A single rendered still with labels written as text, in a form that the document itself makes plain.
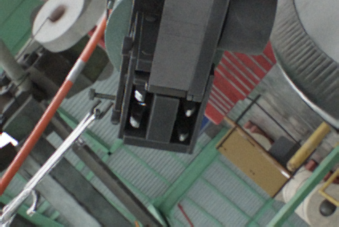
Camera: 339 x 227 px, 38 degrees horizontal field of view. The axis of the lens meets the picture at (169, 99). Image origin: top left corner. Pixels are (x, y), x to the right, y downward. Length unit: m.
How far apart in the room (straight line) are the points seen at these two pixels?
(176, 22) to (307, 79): 0.15
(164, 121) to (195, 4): 0.13
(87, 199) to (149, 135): 0.79
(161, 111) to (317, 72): 0.15
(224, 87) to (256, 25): 5.17
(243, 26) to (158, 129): 0.13
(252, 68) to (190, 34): 5.14
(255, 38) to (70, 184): 0.88
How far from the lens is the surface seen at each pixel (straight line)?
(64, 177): 1.25
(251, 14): 0.44
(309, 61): 0.53
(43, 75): 1.29
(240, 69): 5.52
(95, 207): 1.28
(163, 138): 0.50
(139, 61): 0.46
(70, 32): 1.16
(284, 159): 10.95
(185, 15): 0.42
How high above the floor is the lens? 1.45
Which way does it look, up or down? 1 degrees down
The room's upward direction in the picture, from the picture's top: 139 degrees counter-clockwise
